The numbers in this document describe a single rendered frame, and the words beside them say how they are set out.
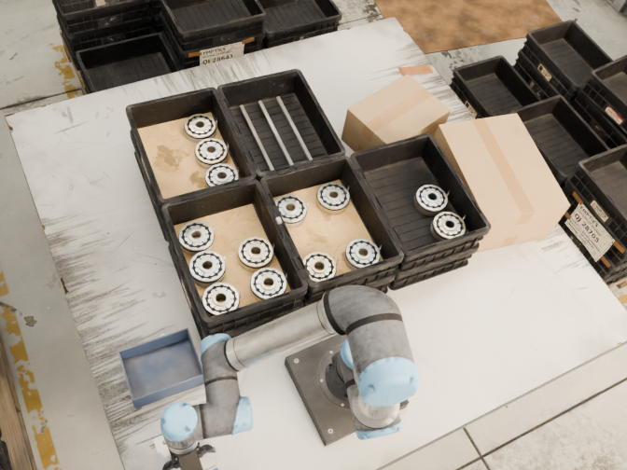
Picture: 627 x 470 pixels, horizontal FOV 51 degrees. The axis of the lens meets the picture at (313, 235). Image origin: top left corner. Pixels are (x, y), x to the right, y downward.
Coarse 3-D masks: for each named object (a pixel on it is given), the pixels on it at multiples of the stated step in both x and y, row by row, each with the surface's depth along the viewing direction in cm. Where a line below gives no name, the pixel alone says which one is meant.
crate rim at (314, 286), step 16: (336, 160) 203; (272, 176) 197; (368, 192) 197; (272, 208) 190; (384, 224) 192; (288, 240) 187; (400, 256) 186; (304, 272) 180; (352, 272) 182; (368, 272) 184; (320, 288) 180
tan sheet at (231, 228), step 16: (240, 208) 201; (208, 224) 197; (224, 224) 198; (240, 224) 198; (256, 224) 199; (224, 240) 195; (240, 240) 195; (192, 256) 190; (240, 272) 189; (240, 288) 186; (288, 288) 188; (240, 304) 184
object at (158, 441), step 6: (156, 438) 164; (162, 438) 165; (156, 444) 164; (162, 444) 164; (162, 450) 163; (168, 450) 163; (204, 462) 163; (210, 462) 163; (204, 468) 162; (210, 468) 162; (216, 468) 162
